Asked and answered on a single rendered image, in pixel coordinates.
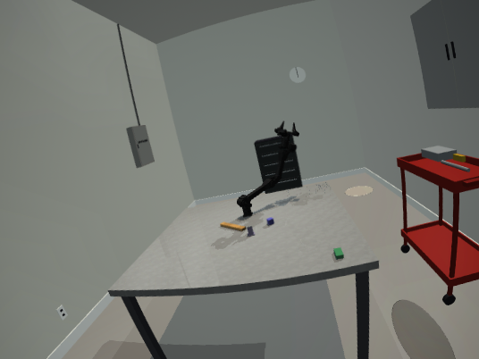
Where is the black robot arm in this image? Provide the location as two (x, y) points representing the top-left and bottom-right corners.
(237, 129), (297, 218)

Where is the orange bar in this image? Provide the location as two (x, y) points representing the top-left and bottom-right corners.
(220, 221), (246, 231)

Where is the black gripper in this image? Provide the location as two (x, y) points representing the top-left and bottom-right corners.
(274, 122), (299, 142)

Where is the small green block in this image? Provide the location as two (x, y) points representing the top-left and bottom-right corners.
(333, 247), (344, 259)

